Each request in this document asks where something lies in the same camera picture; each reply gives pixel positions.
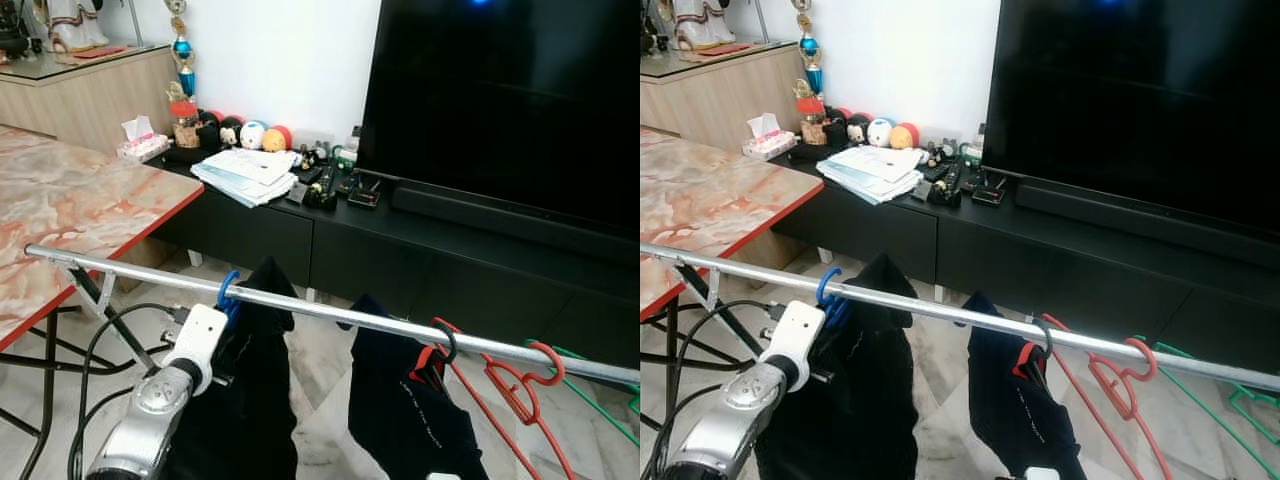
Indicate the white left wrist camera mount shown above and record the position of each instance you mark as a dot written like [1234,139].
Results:
[195,335]
[790,332]

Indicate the red flat tray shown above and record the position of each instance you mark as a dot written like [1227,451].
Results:
[725,49]
[98,52]

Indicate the stack of white papers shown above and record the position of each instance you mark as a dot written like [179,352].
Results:
[870,172]
[245,175]

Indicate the red lidded jar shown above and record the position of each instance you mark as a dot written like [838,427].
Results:
[812,110]
[185,112]

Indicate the large black television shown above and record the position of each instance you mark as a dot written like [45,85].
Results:
[500,100]
[1130,100]

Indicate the green plastic hanger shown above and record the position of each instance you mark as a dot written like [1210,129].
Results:
[600,398]
[1245,395]

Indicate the black soundbar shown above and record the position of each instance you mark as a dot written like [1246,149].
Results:
[1120,220]
[500,222]

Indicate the green white cup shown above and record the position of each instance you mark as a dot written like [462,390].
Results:
[970,152]
[347,155]

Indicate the silver metal clothes rack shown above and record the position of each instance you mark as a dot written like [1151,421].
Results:
[330,313]
[950,315]

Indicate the blue and gold trophy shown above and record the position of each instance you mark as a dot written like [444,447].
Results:
[182,48]
[810,48]

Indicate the dark navy printed t-shirt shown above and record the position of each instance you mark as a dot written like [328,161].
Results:
[1020,420]
[410,420]

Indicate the blue plastic hanger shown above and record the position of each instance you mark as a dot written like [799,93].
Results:
[822,290]
[222,295]

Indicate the black hanger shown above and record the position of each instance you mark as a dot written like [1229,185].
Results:
[1047,335]
[452,340]

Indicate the orange round plush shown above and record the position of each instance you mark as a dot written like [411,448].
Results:
[905,134]
[277,137]

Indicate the small panda figurine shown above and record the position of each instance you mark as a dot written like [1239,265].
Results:
[935,150]
[312,152]

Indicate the black low TV cabinet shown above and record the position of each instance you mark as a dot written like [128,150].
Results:
[870,240]
[250,240]

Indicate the black remote control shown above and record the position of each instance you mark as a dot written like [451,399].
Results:
[327,178]
[950,175]

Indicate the red plastic hanger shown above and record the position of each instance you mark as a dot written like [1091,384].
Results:
[558,362]
[1115,388]

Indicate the light wooden sideboard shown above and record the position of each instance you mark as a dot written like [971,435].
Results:
[710,100]
[80,105]

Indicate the pink white tissue box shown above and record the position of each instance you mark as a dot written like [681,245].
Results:
[770,142]
[143,145]

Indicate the black tape dispenser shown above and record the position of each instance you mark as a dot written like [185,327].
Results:
[945,194]
[320,195]

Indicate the marble pattern folding table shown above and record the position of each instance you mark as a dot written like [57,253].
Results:
[710,200]
[70,200]

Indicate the white ceramic figurine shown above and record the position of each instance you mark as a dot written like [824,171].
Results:
[78,22]
[705,20]

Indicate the white round plush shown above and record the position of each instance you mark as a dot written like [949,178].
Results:
[880,131]
[253,134]

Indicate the black mouse plush white face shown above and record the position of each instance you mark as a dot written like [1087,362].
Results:
[230,132]
[857,128]

